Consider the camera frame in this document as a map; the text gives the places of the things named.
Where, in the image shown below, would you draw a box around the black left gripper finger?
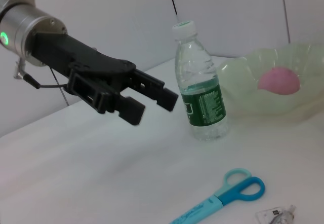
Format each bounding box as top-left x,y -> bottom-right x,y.
123,68 -> 179,112

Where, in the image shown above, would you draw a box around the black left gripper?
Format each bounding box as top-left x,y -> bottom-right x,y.
31,31 -> 146,126

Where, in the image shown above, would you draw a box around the clear water bottle green label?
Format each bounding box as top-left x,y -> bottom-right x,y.
172,20 -> 230,141

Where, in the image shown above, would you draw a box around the pink peach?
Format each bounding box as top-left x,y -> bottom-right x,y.
257,66 -> 301,96

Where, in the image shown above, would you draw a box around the teal and blue scissors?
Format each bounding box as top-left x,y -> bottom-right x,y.
169,168 -> 266,224

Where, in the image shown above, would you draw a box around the green glass fruit plate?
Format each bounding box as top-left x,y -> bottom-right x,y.
215,40 -> 324,122

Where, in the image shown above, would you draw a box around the grey and white pen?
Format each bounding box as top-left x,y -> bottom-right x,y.
268,204 -> 297,224

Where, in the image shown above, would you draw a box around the left arm cable with connector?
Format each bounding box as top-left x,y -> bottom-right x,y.
12,59 -> 70,90

